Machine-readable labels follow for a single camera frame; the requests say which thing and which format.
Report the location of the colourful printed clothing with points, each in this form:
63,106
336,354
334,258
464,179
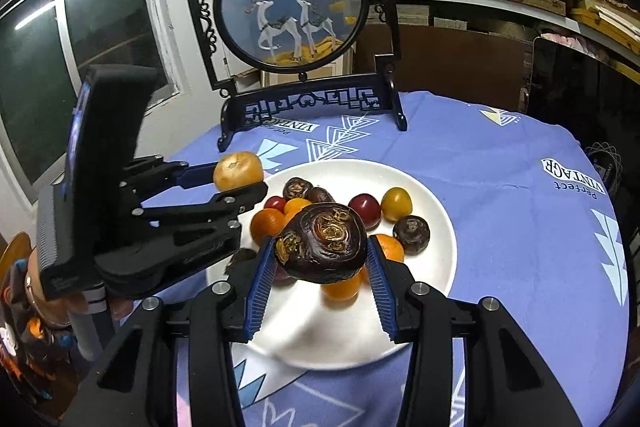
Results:
30,357

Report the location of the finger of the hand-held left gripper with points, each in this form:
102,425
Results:
197,174
220,204

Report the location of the dark brown water chestnut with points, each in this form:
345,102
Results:
411,234
240,258
297,188
321,195

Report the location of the black flat panel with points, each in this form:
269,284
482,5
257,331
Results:
575,82

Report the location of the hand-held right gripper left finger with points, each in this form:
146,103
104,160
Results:
262,292

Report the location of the blue patterned tablecloth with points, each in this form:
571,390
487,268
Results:
475,157

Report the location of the dark window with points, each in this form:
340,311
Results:
100,32

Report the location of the pale yellow-orange citrus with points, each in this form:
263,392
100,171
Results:
238,169

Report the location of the brown board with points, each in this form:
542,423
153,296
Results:
450,62

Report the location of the dark red plum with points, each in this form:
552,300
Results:
363,208

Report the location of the small orange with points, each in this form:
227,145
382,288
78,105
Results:
396,203
297,208
391,249
340,289

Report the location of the small red tomato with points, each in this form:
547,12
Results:
275,203

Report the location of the white round plate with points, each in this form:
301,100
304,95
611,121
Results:
430,267

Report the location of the person's left hand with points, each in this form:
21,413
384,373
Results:
60,312

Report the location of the large dark water chestnut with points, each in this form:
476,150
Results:
320,247

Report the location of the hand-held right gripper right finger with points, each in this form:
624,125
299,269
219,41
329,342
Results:
382,302

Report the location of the orange cherry tomato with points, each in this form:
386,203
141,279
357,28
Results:
267,224

